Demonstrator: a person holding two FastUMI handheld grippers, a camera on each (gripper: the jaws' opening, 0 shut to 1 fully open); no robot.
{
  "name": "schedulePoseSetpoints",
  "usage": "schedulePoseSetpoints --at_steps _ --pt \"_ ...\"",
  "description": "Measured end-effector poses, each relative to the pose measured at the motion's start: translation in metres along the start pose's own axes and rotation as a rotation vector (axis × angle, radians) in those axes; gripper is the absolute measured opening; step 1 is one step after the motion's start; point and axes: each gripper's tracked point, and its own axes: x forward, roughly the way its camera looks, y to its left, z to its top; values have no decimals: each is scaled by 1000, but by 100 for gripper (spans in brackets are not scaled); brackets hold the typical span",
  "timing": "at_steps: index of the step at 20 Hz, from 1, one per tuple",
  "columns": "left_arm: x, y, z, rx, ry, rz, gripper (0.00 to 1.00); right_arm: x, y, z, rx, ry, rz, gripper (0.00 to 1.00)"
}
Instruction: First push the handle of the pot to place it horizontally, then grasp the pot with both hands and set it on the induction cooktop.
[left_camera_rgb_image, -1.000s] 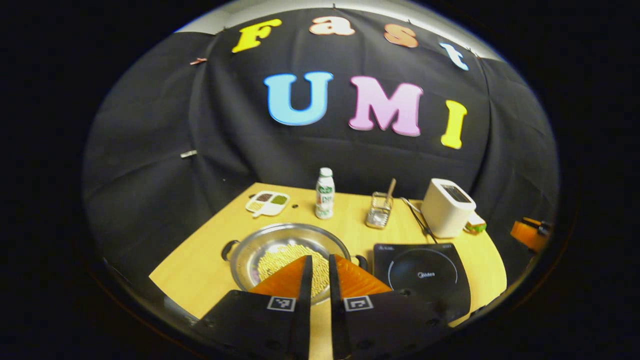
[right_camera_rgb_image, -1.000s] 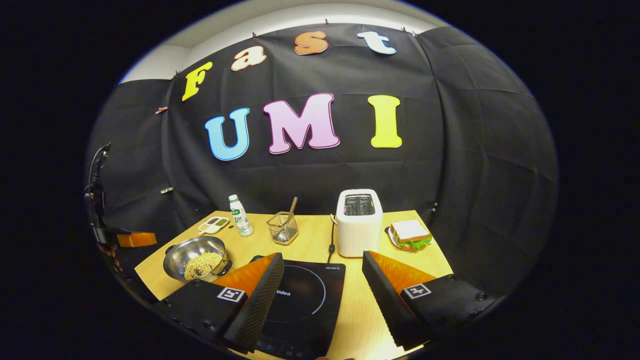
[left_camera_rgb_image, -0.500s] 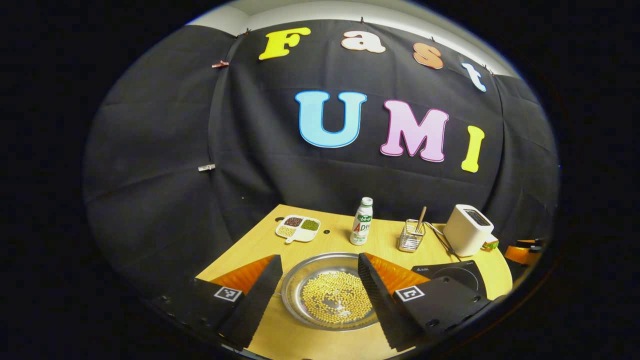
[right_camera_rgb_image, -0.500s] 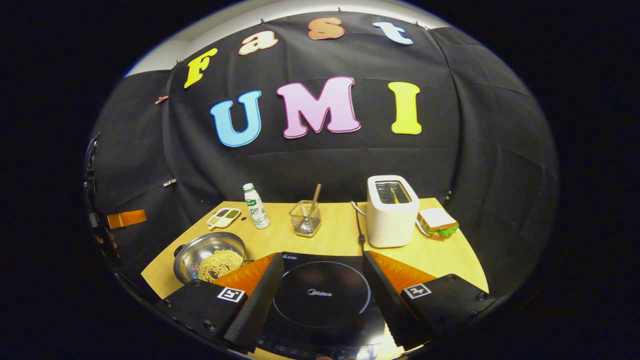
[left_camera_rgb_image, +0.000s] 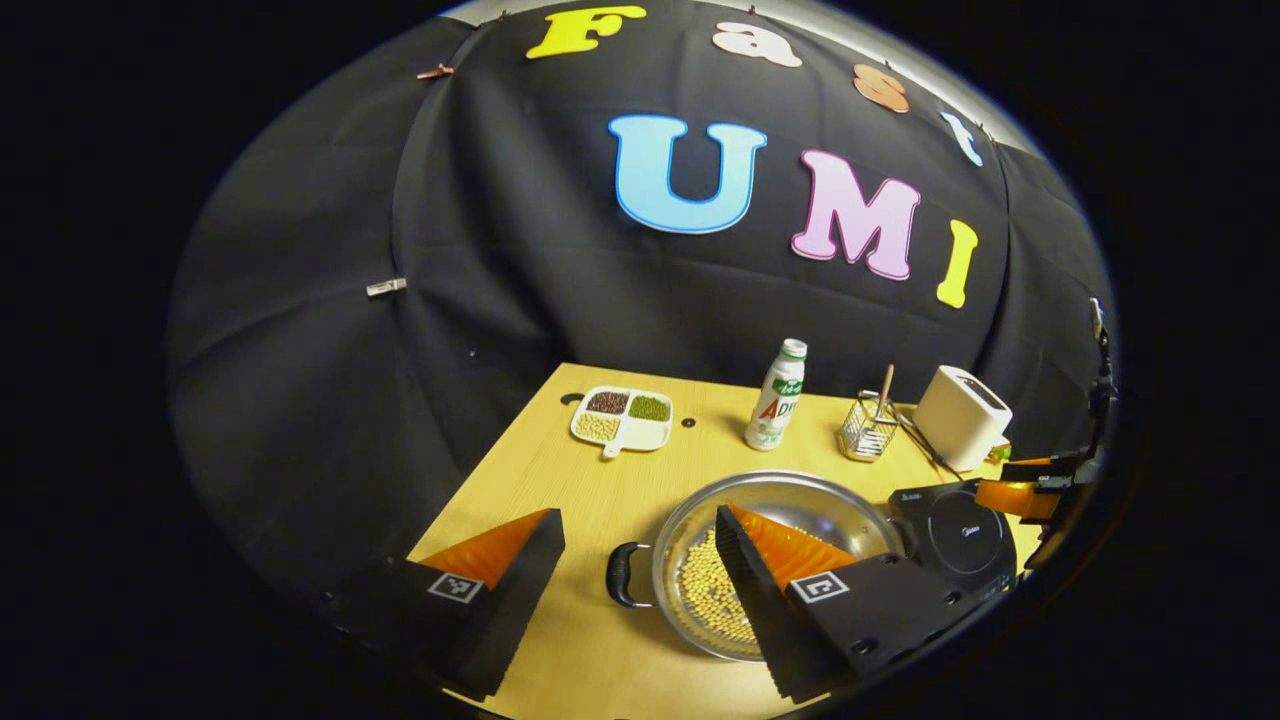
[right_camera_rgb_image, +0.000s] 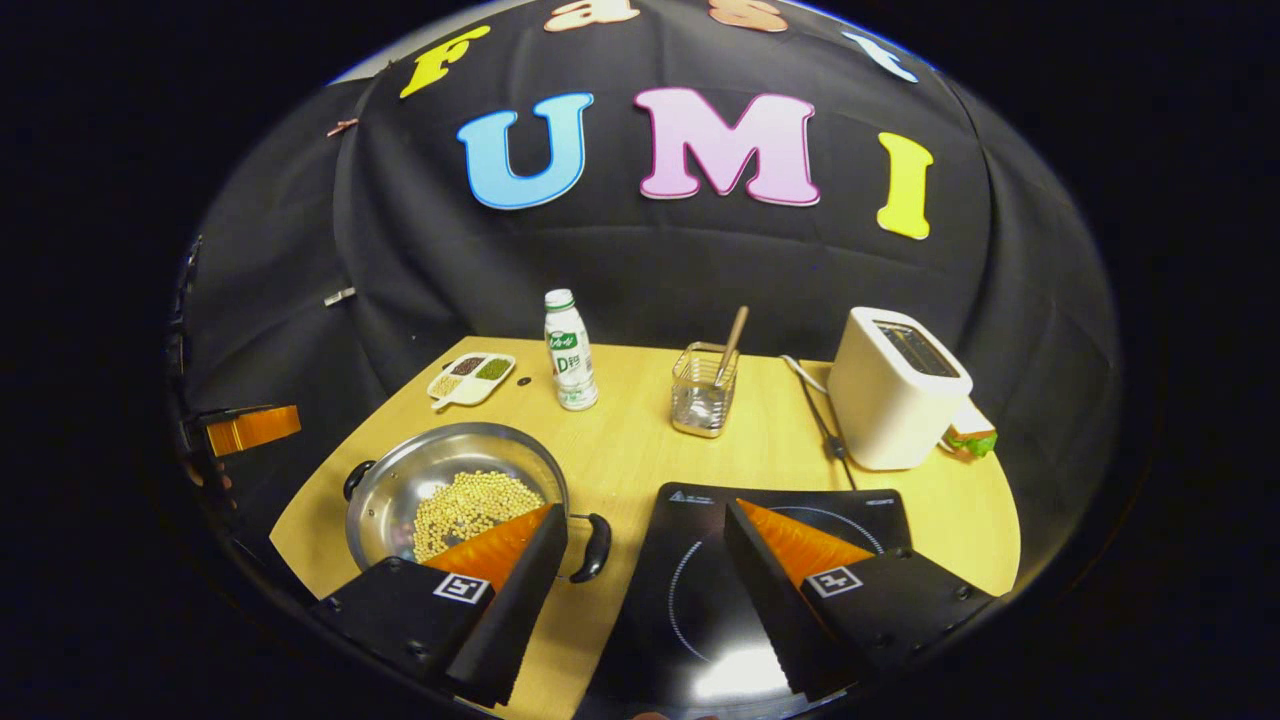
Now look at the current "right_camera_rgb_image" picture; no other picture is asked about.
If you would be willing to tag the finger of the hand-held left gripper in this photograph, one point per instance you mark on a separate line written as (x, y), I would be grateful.
(255, 430)

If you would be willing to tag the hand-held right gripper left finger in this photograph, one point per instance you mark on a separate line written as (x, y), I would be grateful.
(510, 620)

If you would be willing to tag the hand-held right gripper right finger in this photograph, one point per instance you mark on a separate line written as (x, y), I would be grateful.
(775, 610)

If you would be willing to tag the black induction cooktop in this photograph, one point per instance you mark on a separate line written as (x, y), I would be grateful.
(690, 560)

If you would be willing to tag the pile of soybeans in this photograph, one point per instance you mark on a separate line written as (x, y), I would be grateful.
(470, 510)

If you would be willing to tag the metal clip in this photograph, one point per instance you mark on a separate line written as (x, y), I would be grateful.
(339, 296)

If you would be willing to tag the white divided dish of beans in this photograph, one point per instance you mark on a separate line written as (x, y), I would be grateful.
(470, 378)

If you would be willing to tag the white toaster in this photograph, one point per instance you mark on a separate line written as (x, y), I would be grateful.
(890, 410)

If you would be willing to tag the sandwich with lettuce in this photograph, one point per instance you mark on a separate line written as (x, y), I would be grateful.
(972, 435)

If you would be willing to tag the white drink bottle green label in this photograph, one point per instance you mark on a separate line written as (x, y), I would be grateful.
(571, 360)

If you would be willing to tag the wooden stick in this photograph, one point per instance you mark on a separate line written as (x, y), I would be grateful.
(735, 340)

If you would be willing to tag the wooden clothes peg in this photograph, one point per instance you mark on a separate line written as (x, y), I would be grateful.
(342, 127)

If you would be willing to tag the black backdrop cloth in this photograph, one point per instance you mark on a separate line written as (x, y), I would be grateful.
(650, 270)

